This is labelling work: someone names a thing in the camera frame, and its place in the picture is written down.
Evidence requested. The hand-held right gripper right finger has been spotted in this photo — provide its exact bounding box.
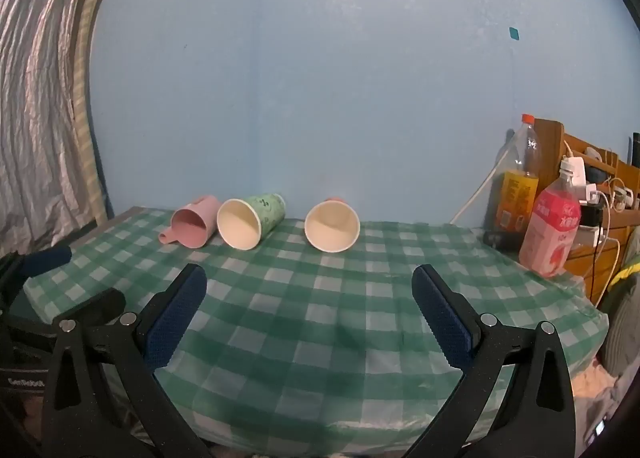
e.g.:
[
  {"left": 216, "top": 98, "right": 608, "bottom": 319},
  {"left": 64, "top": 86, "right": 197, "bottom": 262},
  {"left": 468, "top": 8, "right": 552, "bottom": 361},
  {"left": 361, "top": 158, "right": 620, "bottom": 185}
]
[{"left": 403, "top": 264, "right": 576, "bottom": 458}]

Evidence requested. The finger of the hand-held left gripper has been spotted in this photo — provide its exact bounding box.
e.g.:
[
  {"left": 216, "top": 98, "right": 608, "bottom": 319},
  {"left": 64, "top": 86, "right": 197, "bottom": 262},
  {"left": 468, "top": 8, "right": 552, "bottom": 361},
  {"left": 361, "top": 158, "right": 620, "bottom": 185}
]
[{"left": 20, "top": 244, "right": 73, "bottom": 280}]

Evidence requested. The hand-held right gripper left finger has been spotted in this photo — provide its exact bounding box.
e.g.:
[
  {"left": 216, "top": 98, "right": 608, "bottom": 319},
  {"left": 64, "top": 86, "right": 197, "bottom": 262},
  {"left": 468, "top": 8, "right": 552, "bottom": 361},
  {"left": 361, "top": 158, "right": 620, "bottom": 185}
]
[{"left": 42, "top": 263, "right": 211, "bottom": 458}]

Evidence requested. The pink plastic cup with handle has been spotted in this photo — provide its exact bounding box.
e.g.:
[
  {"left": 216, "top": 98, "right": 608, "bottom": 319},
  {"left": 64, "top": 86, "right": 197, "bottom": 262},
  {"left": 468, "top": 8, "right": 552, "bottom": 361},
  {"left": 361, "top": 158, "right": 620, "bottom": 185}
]
[{"left": 159, "top": 195, "right": 221, "bottom": 249}]

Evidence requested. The green printed paper cup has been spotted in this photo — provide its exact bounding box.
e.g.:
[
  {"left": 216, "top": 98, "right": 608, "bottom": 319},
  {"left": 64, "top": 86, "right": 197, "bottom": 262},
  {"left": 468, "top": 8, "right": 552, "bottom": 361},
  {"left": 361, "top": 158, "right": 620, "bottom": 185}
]
[{"left": 216, "top": 193, "right": 287, "bottom": 251}]

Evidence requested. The pink paper cup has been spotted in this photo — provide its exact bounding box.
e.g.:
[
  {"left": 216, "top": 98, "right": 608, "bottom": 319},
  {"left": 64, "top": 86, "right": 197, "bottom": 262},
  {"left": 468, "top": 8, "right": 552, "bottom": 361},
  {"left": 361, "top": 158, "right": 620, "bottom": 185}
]
[{"left": 304, "top": 196, "right": 361, "bottom": 254}]

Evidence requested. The green checkered tablecloth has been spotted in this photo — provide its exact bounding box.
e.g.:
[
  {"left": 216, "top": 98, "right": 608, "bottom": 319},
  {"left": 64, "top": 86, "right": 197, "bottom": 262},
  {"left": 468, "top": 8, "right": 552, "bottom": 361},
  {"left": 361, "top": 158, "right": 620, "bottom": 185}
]
[{"left": 22, "top": 206, "right": 610, "bottom": 455}]

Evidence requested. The pink drink bottle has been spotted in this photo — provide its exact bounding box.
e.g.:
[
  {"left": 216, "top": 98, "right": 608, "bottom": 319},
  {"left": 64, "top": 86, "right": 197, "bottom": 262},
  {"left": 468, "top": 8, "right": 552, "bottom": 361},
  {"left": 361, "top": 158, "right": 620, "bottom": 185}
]
[{"left": 518, "top": 158, "right": 582, "bottom": 278}]

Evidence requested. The orange drink bottle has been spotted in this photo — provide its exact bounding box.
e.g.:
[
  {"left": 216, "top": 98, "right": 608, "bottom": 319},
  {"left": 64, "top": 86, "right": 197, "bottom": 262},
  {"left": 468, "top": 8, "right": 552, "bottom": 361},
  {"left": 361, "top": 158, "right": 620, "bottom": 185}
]
[{"left": 492, "top": 113, "right": 541, "bottom": 251}]

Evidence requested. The grey striped curtain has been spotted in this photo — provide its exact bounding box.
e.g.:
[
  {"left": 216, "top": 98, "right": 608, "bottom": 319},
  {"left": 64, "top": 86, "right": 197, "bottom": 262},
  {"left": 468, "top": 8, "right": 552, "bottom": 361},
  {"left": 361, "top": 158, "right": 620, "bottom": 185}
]
[{"left": 0, "top": 0, "right": 132, "bottom": 259}]

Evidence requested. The black charger block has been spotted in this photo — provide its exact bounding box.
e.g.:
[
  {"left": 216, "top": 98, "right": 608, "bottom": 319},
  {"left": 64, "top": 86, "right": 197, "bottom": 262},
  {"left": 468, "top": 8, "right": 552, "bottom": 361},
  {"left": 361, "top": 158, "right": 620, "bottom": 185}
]
[{"left": 580, "top": 205, "right": 606, "bottom": 229}]

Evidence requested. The wooden shelf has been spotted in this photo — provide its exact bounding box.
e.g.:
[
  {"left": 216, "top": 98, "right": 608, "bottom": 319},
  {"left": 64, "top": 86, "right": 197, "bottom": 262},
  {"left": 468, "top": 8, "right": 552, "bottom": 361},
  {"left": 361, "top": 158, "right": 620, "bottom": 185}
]
[{"left": 531, "top": 118, "right": 640, "bottom": 306}]

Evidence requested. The white power adapter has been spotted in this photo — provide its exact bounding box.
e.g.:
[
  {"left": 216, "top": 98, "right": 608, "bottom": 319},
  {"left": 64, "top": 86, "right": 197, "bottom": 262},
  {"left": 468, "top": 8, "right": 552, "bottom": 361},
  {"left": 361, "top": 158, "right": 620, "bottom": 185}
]
[{"left": 564, "top": 154, "right": 588, "bottom": 201}]

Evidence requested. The white cable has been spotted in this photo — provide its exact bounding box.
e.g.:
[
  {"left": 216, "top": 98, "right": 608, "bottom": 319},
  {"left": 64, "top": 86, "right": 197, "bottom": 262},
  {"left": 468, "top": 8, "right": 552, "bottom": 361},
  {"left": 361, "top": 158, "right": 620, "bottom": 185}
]
[{"left": 450, "top": 138, "right": 516, "bottom": 225}]

